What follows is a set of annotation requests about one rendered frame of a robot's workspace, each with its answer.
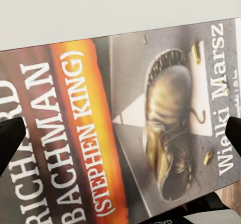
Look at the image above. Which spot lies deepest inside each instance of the bed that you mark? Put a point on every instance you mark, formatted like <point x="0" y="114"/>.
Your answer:
<point x="26" y="23"/>

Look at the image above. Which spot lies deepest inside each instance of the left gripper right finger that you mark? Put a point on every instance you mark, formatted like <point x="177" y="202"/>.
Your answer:
<point x="233" y="132"/>

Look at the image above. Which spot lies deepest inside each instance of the hardback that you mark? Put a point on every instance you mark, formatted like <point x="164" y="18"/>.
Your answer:
<point x="121" y="128"/>

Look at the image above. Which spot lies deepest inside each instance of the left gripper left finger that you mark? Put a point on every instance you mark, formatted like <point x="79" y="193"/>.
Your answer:
<point x="12" y="133"/>

